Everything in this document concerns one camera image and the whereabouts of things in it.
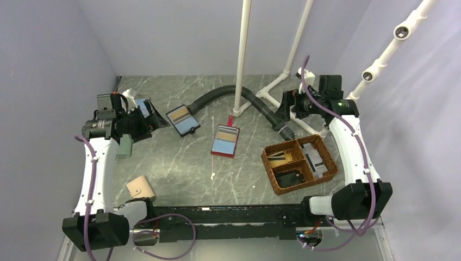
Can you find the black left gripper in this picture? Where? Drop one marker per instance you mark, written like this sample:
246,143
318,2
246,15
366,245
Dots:
155,120

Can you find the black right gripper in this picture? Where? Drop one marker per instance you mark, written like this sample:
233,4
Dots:
284,112

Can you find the green card holder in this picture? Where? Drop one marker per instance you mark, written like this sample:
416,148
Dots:
125,147

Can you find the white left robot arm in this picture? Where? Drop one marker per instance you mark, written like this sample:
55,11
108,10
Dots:
95,223

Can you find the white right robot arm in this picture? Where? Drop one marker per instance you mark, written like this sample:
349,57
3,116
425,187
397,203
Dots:
364,194

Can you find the grey blue card holder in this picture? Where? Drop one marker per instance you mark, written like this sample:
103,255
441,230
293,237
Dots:
142,106

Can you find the black card holder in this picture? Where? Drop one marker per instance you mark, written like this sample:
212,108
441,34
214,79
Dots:
183,121

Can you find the gold card in basket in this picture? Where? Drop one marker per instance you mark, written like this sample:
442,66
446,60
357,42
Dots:
279,158

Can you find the red card holder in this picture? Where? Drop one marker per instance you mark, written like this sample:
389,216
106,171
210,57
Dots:
226,139

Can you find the cards in basket right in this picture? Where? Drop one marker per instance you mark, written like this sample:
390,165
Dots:
314,160

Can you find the black card in basket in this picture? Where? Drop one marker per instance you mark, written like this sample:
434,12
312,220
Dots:
289,178

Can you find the beige card holder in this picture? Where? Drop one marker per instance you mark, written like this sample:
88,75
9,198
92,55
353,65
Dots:
140,188

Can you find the brown wicker basket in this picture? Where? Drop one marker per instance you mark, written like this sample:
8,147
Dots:
299,163

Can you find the white pvc pipe frame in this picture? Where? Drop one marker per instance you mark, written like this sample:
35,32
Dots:
271,34

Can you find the white pipe camera boom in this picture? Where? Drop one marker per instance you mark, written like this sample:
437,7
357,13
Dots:
401,33

